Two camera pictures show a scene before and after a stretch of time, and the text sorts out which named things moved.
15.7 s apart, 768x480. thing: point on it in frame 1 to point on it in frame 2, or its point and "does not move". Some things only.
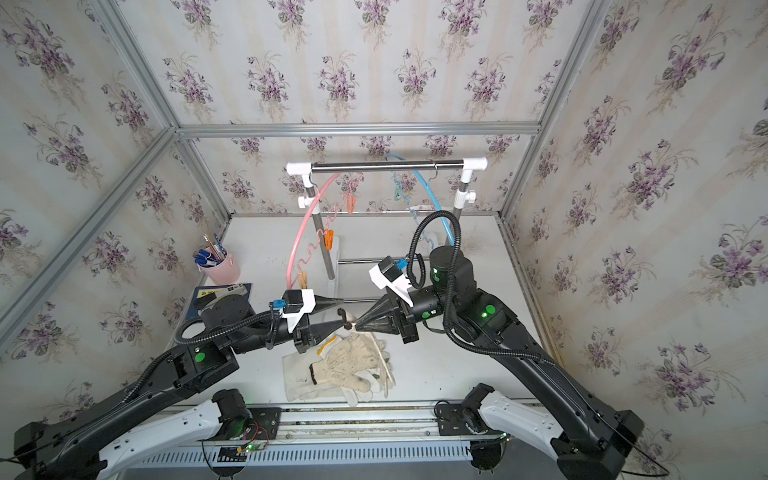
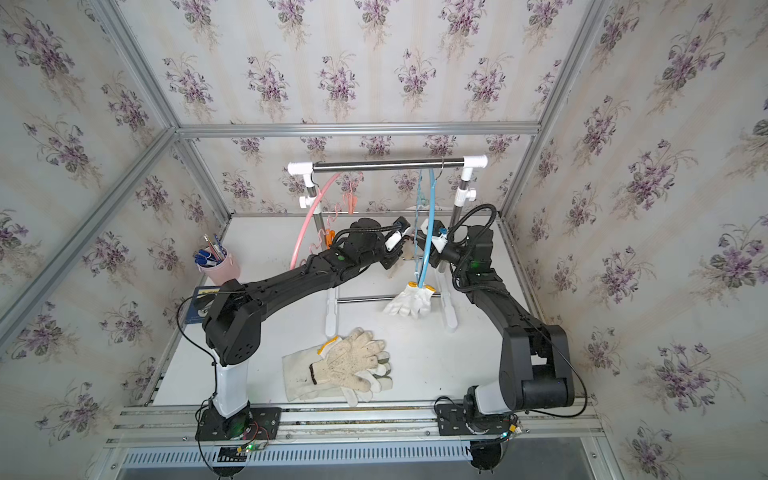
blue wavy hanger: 408,207 to 434,180
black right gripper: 405,316 to 435,258
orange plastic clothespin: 328,238 does not move
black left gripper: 313,337 to 391,256
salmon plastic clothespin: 351,203 does not move
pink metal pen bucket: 226,273 does not move
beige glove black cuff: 354,362 to 413,249
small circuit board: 235,454 does not move
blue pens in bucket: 211,256 does not move
